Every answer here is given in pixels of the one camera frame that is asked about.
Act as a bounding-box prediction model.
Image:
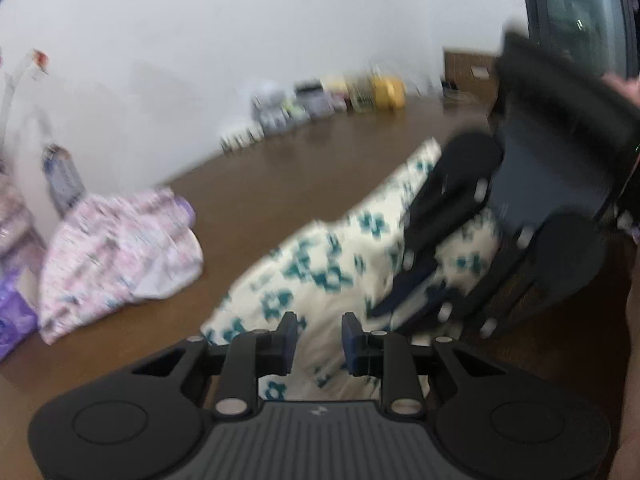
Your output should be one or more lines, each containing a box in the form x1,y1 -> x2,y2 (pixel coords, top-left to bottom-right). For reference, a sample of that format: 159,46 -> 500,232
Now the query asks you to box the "yellow mug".
371,76 -> 406,110

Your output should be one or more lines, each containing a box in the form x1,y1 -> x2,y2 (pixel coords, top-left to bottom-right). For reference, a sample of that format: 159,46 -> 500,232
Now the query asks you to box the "cream green floral dress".
201,140 -> 499,401

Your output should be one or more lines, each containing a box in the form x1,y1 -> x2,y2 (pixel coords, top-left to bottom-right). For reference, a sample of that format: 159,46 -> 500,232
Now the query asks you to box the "plastic drink bottle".
42,144 -> 86,217

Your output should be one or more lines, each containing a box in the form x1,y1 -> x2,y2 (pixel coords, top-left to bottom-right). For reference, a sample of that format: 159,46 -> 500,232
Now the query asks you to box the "pink floral garment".
38,188 -> 204,344

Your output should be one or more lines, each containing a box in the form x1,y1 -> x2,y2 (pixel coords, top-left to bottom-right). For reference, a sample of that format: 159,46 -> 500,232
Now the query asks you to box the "white power strip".
220,124 -> 265,154

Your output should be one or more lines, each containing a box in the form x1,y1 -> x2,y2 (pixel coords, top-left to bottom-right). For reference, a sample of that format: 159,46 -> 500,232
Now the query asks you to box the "brown cardboard stand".
442,48 -> 498,106

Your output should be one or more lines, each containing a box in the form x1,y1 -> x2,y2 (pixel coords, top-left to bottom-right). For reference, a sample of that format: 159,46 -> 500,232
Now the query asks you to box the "pink purple vase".
0,165 -> 46,278

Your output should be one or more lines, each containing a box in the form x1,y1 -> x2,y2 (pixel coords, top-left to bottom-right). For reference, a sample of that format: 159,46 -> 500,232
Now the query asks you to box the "glass cup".
345,73 -> 376,113

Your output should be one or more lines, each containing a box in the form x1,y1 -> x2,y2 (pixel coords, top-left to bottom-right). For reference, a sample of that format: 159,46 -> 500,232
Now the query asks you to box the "purple tissue pack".
0,268 -> 38,361

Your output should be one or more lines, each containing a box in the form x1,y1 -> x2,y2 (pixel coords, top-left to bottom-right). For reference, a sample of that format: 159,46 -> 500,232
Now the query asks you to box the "person right hand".
602,73 -> 640,106

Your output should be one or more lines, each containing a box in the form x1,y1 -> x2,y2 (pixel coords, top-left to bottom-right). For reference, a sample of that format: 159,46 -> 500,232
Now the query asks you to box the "dark window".
525,0 -> 639,78

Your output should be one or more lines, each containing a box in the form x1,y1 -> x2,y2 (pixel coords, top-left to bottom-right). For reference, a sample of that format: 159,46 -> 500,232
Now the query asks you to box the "white tin box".
294,81 -> 334,120

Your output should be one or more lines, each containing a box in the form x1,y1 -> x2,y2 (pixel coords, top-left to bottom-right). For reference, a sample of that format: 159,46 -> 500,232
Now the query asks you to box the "white astronaut figurine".
250,81 -> 293,136

